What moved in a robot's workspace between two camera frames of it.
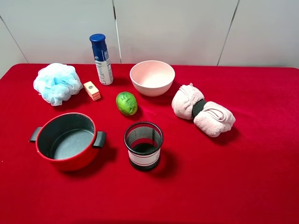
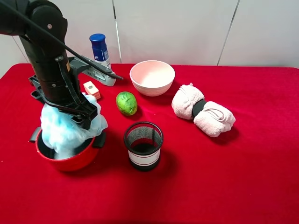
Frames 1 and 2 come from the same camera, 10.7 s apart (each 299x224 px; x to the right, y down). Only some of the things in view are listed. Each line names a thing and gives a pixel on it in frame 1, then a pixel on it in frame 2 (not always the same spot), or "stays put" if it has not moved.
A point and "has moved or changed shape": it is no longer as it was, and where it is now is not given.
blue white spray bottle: x=102 y=59 stays put
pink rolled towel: x=210 y=118 stays put
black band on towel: x=198 y=107 stays put
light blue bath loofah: x=56 y=82 has moved or changed shape
